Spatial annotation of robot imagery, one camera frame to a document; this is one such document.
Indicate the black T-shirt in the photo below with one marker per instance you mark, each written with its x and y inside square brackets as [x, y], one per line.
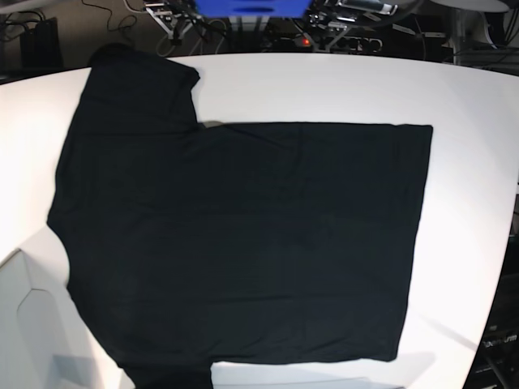
[265, 243]

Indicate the black power strip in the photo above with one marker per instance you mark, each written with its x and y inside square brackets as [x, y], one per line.
[326, 44]

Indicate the blue plastic crate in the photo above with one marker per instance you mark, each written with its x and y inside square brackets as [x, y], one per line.
[270, 8]

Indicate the black box left background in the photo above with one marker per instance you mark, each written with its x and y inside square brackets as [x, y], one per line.
[39, 46]

